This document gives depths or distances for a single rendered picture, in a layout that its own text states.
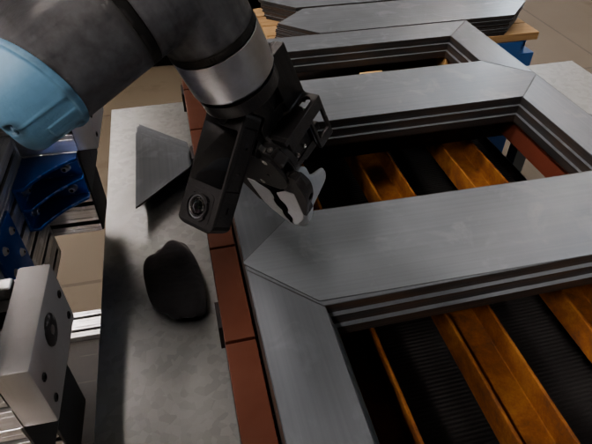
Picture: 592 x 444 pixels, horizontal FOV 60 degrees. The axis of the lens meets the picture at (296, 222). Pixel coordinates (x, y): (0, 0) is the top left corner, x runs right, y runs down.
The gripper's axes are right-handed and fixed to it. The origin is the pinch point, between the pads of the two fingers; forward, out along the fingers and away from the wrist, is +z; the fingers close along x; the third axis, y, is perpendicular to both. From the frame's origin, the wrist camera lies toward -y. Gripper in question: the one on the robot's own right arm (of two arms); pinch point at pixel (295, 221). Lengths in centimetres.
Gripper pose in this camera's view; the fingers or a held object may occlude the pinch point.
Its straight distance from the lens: 58.7
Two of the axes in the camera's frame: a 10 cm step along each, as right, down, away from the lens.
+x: -8.0, -3.1, 5.2
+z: 3.2, 5.3, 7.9
